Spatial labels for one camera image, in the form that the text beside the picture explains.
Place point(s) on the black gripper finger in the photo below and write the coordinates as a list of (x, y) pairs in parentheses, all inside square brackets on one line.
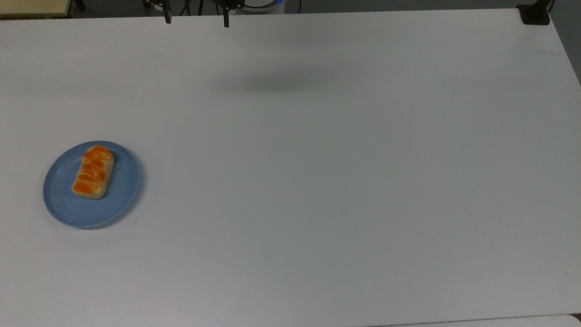
[(226, 19), (167, 17)]

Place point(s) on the blue round plate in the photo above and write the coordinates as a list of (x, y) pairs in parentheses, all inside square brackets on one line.
[(68, 204)]

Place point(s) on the black tripod legs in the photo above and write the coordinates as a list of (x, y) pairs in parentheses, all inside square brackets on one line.
[(200, 6)]

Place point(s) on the light wooden table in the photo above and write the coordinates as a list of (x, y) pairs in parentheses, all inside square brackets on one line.
[(32, 7)]

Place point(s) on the orange glazed bread roll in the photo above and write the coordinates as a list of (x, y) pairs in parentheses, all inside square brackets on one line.
[(93, 175)]

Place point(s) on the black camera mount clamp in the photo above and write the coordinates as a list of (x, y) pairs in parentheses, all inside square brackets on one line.
[(534, 16)]

